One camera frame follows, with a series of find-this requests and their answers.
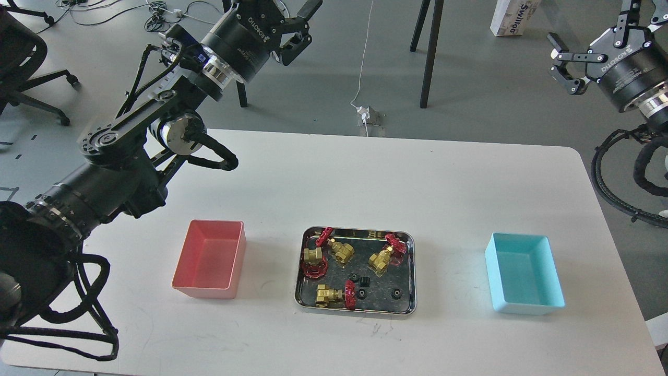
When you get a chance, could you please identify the black floor cables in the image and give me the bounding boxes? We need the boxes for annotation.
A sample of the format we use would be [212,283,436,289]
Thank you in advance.
[50,0,225,33]

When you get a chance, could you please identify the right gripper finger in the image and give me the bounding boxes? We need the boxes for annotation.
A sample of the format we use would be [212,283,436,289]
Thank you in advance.
[547,32,606,95]
[613,1,667,48]

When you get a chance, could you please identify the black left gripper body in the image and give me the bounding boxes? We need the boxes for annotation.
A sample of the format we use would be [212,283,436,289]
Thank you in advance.
[201,1,293,85]

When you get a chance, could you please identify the blue plastic box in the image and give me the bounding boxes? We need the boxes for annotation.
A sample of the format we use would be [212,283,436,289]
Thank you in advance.
[485,232,566,315]

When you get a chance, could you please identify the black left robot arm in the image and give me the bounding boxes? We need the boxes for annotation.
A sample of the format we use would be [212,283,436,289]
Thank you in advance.
[1,1,322,361]

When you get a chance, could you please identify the black table leg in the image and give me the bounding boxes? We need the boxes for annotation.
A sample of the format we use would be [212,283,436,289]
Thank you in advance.
[410,1,445,109]
[236,81,249,109]

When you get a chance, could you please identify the white cardboard box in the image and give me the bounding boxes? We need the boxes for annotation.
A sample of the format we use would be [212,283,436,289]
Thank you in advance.
[490,1,542,37]

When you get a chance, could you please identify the pink plastic box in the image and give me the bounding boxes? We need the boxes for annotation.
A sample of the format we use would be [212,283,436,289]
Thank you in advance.
[171,220,246,299]

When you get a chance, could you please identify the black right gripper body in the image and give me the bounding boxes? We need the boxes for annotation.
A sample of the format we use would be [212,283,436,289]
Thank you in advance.
[587,27,667,113]

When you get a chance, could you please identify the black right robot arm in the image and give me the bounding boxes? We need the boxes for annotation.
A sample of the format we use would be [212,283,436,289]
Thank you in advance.
[548,1,667,228]

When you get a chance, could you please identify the brass valve lower left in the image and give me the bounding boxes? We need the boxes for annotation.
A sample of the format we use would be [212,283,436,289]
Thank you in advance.
[315,280,357,310]

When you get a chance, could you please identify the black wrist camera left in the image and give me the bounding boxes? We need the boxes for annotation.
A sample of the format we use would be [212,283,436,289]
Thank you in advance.
[158,25,209,73]

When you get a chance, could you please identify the black table leg right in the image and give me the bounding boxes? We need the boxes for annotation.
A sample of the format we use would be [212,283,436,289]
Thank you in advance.
[410,1,445,109]

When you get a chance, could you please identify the white power adapter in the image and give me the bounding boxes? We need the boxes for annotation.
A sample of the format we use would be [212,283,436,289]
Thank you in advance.
[356,105,381,127]

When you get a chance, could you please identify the black office chair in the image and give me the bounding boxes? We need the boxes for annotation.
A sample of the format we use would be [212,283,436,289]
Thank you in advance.
[1,1,79,126]

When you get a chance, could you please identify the metal tray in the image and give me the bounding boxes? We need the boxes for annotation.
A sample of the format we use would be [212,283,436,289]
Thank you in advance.
[294,227,417,315]

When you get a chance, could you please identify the white cable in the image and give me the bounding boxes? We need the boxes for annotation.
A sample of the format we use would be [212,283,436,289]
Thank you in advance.
[350,0,375,137]

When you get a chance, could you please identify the black table leg left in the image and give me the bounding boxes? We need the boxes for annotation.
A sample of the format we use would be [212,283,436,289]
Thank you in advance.
[236,81,249,109]

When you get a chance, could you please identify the brass valve upper left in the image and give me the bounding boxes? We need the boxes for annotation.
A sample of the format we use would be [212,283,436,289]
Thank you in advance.
[315,227,355,266]

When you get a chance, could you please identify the brass valve red handle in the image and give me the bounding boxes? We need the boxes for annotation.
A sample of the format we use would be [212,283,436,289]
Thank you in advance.
[301,247,328,280]

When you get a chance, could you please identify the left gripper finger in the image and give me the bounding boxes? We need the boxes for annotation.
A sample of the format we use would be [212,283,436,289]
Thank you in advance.
[275,32,312,66]
[284,0,323,26]

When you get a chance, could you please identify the brass valve upper right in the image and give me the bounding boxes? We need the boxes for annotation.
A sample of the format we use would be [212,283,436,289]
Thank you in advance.
[367,233,407,277]

